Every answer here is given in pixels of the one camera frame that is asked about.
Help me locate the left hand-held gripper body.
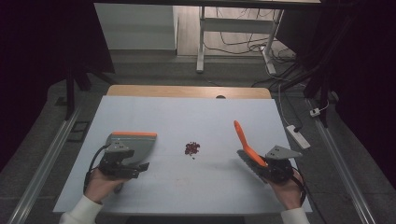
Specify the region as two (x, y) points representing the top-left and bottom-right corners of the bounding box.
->
(98, 141), (141, 180)

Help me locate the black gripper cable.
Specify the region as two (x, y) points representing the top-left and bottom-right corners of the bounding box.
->
(82, 144), (112, 194)
(291, 167), (308, 207)

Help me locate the person's right hand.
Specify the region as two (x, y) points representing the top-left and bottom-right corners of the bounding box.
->
(268, 169), (305, 211)

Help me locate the white cabinet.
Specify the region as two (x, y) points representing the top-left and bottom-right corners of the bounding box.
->
(93, 3), (179, 51)

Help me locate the white power strip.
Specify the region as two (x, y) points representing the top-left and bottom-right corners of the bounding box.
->
(286, 124), (312, 150)

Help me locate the tangle of floor cables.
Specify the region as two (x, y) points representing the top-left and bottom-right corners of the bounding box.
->
(204, 7), (297, 64)

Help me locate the black floor plate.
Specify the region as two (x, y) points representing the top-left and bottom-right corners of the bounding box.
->
(66, 120), (92, 144)

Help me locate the white power strip cable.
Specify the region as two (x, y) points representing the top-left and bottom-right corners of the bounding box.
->
(277, 83), (292, 127)

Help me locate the wooden table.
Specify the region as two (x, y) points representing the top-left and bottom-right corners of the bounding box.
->
(106, 84), (273, 100)

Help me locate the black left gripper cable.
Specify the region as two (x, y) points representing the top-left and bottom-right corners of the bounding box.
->
(82, 144), (112, 194)

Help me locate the pile of red beans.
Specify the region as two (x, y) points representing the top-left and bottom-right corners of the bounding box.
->
(184, 141), (202, 161)

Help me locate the black metal stand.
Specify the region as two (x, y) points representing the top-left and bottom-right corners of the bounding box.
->
(270, 60), (332, 129)
(63, 60), (118, 121)

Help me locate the aluminium rail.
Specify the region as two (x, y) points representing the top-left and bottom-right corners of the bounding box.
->
(305, 98), (378, 224)
(7, 105), (84, 224)

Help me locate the orange-handled grey brush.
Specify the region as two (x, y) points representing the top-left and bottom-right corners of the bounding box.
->
(233, 119), (273, 185)

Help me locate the person's white sleeve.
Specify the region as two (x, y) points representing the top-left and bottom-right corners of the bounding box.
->
(58, 194), (104, 224)
(279, 207), (311, 224)

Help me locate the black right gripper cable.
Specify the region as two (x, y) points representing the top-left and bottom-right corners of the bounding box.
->
(291, 167), (308, 207)

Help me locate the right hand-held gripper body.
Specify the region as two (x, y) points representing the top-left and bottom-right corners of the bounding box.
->
(264, 145), (304, 185)

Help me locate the person's left hand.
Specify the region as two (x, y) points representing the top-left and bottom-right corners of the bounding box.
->
(84, 167), (126, 205)

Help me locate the white table mat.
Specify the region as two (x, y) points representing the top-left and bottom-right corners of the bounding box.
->
(52, 95), (313, 217)

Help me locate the person's left white sleeve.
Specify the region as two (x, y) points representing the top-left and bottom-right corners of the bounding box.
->
(58, 194), (104, 224)

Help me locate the person's right white sleeve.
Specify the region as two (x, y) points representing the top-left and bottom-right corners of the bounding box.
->
(279, 207), (311, 224)

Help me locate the white desk frame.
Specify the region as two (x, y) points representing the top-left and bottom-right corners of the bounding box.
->
(195, 6), (285, 76)

